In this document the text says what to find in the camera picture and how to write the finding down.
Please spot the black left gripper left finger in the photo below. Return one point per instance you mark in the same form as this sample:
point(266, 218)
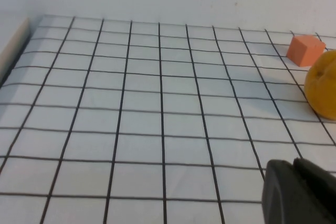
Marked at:
point(283, 197)

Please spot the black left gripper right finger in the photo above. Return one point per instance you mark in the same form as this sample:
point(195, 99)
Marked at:
point(320, 192)

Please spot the yellow orange toy pear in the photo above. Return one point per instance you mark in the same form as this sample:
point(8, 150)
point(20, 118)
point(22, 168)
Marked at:
point(323, 87)

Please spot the orange foam cube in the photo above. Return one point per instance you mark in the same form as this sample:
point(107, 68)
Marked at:
point(304, 49)

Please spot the white black-grid table mat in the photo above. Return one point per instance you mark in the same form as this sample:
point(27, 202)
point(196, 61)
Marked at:
point(144, 119)

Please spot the beige wooden side board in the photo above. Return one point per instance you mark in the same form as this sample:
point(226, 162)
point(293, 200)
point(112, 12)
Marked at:
point(14, 47)

